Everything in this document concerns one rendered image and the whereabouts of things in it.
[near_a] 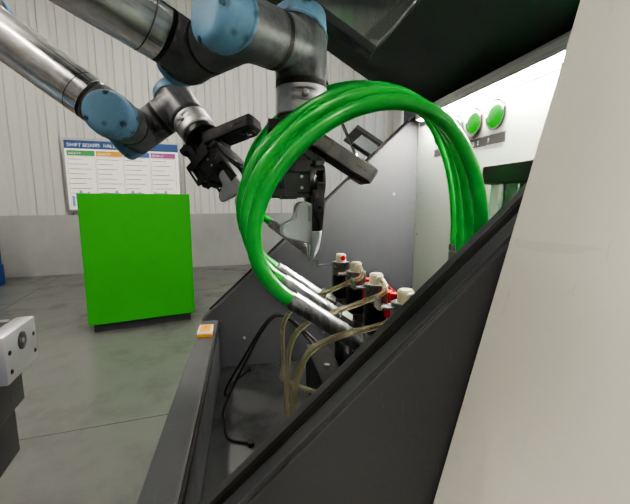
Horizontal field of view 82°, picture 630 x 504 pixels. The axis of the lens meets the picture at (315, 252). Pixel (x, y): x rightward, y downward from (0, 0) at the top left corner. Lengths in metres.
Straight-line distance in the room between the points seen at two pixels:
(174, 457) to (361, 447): 0.27
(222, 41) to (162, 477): 0.48
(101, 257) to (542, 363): 3.76
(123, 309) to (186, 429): 3.46
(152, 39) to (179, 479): 0.53
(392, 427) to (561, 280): 0.14
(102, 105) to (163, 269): 3.22
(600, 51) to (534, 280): 0.13
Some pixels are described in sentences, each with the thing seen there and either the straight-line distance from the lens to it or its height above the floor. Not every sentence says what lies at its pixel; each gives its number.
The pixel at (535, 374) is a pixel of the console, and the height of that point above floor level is 1.14.
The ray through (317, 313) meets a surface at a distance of 0.33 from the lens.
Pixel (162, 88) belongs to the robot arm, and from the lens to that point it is 0.88.
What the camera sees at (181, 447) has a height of 0.95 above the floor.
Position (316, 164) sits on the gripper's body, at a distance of 0.54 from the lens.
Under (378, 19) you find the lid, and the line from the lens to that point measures 0.85.
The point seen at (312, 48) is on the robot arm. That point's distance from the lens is 0.57.
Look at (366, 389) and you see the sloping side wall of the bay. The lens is 0.25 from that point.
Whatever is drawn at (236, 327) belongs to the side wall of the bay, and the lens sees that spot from 0.92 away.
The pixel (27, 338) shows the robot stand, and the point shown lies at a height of 0.96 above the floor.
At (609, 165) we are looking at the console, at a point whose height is 1.25.
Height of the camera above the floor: 1.23
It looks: 8 degrees down
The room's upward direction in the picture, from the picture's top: straight up
